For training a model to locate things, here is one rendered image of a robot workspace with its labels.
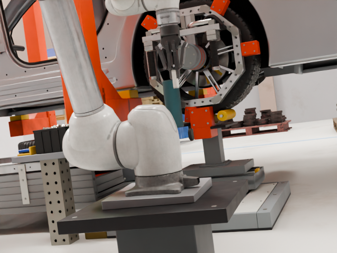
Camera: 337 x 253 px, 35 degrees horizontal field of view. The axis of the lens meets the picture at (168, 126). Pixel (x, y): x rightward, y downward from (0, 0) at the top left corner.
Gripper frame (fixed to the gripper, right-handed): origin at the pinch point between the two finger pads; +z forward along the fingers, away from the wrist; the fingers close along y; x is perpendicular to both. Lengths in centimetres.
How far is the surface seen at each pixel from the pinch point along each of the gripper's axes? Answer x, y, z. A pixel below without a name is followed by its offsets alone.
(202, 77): 110, -17, -1
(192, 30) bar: 71, -9, -25
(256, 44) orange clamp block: 90, 20, -14
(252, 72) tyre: 98, 15, 0
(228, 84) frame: 89, 3, 5
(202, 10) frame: 90, -7, -37
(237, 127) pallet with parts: 679, -107, 81
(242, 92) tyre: 98, 8, 10
